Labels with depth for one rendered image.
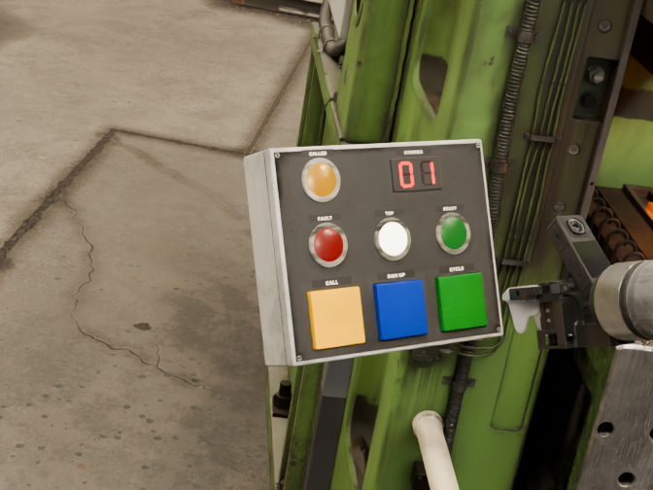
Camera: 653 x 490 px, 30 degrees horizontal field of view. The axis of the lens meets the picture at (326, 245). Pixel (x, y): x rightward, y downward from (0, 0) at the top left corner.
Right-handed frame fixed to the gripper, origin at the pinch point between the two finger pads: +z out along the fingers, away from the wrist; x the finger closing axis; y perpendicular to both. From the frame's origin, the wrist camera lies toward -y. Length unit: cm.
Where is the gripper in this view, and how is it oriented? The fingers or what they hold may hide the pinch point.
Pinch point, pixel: (510, 291)
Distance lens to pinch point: 160.5
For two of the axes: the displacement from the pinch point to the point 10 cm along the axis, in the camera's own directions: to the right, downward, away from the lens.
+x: 8.6, -0.8, 5.0
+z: -4.9, 0.8, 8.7
